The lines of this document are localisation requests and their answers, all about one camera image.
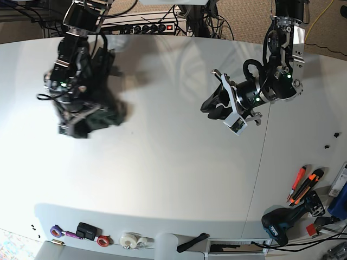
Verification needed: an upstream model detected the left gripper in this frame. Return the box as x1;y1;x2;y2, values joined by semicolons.
200;69;262;126

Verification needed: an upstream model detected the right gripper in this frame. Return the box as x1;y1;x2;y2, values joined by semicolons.
55;102;104;126

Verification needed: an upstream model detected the dark green long-sleeve t-shirt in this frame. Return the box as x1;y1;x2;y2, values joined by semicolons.
74;47;126;139

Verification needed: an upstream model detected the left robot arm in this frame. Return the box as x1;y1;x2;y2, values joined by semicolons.
200;1;309;135

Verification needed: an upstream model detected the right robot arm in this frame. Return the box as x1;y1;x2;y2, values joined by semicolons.
37;1;113;128

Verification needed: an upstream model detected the black power strip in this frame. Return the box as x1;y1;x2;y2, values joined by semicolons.
118;23;176;35

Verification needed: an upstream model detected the purple tape roll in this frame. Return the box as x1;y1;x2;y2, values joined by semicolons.
50;225;64;238

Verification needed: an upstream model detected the orange black utility knife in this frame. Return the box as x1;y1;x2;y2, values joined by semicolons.
289;168;324;207

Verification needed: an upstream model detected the purple marker pen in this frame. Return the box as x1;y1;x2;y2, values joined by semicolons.
62;231;82;239

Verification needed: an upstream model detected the red tape roll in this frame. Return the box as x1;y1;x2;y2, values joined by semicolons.
97;236;110;248

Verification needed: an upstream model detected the clear tape roll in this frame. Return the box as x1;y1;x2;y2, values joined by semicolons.
119;232;138;249
137;237;154;249

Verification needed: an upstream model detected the blue box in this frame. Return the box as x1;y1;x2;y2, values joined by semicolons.
327;185;347;220

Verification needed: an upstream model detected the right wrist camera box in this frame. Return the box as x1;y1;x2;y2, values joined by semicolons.
58;124;74;137

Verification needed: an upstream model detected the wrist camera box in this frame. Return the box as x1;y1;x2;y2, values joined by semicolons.
58;124;74;137
223;113;248;135

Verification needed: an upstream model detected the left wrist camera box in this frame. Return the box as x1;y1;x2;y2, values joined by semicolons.
223;113;248;135

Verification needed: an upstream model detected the black action camera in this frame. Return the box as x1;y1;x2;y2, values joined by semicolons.
76;222;98;241

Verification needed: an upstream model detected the yellow cable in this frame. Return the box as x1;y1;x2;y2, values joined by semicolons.
303;0;336;51

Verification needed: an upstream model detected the teal black cordless drill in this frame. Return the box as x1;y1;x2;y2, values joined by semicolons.
261;191;325;246

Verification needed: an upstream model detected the black strap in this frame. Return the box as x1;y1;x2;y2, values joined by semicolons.
176;232;209;254

